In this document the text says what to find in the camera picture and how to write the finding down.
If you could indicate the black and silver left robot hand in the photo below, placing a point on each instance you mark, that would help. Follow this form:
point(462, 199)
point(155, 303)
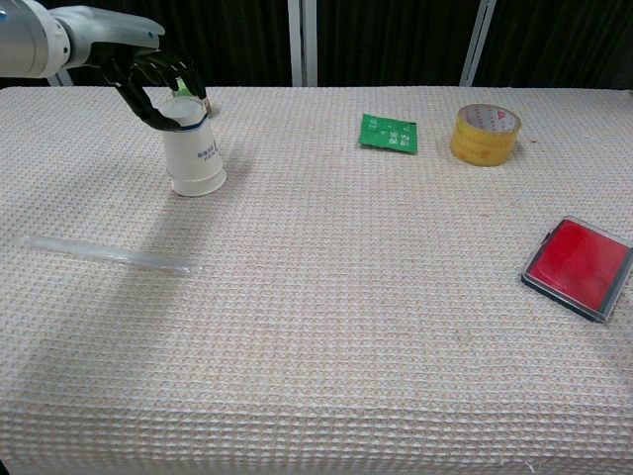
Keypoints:
point(114, 54)

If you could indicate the white paper cup blue band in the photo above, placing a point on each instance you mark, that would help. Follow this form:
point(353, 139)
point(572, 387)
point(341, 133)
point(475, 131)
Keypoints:
point(190, 143)

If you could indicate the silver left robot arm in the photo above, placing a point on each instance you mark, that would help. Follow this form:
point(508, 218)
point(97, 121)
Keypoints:
point(25, 39)

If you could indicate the small green object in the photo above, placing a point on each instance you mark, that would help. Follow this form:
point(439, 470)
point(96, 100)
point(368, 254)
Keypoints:
point(184, 89)

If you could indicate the clear plastic tube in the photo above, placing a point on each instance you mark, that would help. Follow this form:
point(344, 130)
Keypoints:
point(109, 256)

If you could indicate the black curtain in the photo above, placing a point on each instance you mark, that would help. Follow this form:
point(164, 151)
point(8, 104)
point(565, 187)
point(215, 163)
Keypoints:
point(395, 39)

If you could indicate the green sachet packet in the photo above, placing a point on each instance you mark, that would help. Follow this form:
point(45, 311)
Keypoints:
point(388, 133)

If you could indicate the beige woven tablecloth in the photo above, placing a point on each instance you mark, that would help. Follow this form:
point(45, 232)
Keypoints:
point(316, 321)

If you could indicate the yellow tape roll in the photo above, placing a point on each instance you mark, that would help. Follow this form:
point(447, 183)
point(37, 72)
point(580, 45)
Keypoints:
point(484, 138)

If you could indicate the red ink stamp pad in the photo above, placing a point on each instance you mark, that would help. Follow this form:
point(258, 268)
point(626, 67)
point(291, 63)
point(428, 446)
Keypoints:
point(578, 267)

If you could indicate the white metal frame post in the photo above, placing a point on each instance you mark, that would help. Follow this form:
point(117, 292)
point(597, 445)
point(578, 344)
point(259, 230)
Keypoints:
point(302, 42)
point(60, 78)
point(477, 42)

